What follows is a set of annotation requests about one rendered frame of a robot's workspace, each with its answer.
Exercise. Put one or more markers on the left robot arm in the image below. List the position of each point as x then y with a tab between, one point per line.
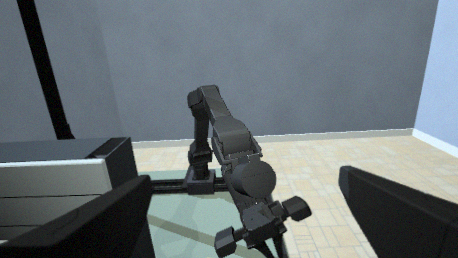
248	175

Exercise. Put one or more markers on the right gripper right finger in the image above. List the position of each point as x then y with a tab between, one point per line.
399	221

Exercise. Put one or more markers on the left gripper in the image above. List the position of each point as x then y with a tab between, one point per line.
294	207

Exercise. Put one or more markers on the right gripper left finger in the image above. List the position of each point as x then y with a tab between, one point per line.
105	227

